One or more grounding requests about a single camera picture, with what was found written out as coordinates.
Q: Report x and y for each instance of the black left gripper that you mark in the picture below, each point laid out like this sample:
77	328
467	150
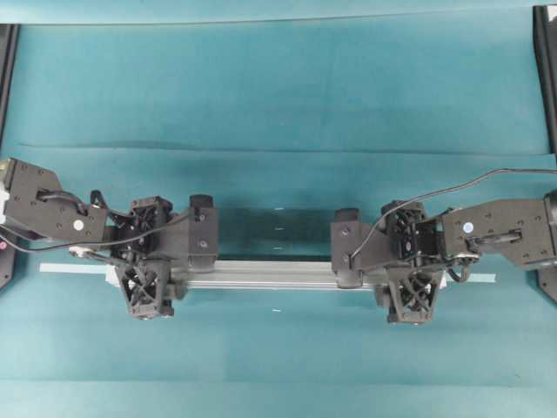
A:
143	270

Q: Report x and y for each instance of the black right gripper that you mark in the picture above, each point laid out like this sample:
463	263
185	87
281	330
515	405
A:
401	261

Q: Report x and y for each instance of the silver aluminium extrusion rail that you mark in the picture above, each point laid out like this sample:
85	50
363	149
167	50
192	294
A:
261	275

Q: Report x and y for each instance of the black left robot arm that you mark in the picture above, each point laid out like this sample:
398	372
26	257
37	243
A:
34	206

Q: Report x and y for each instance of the teal table cloth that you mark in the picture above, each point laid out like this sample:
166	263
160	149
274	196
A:
282	123

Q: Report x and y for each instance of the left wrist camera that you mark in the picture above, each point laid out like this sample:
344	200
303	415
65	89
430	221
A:
203	234

